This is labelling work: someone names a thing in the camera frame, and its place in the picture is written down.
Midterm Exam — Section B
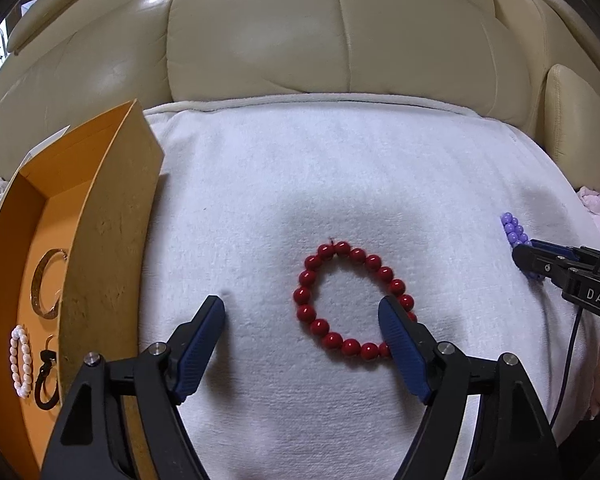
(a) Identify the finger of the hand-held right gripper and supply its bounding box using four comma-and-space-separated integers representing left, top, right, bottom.
512, 245, 570, 284
530, 240, 582, 258

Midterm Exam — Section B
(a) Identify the white towel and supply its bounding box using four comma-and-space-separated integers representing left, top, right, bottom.
137, 92, 600, 480

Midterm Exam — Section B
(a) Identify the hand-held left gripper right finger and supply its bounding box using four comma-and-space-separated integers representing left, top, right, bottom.
377, 295, 561, 480

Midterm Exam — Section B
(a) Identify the cream leather sofa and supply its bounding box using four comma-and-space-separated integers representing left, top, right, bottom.
0, 0, 600, 202

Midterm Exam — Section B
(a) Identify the gold bangle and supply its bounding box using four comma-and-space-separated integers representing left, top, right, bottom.
29, 248, 71, 319

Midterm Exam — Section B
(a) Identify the pale pink cloth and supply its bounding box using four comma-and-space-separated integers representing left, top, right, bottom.
577, 185, 600, 242

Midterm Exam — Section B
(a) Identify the black cable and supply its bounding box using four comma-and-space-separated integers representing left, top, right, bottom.
550, 209, 600, 428

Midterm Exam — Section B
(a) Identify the red bead bracelet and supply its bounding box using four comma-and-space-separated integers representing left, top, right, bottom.
293, 241, 419, 361

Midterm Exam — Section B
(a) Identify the purple bead bracelet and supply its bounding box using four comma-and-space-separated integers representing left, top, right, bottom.
499, 211, 546, 284

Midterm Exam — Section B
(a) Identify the orange cardboard box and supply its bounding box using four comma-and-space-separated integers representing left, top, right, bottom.
0, 99, 164, 480

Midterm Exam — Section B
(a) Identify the black hair tie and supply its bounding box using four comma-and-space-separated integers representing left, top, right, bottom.
33, 334, 62, 411

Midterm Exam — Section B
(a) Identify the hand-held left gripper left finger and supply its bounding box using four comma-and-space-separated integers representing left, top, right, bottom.
40, 295, 227, 480

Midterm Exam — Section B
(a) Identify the white pearl bracelet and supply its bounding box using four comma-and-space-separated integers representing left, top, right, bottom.
9, 324, 34, 399

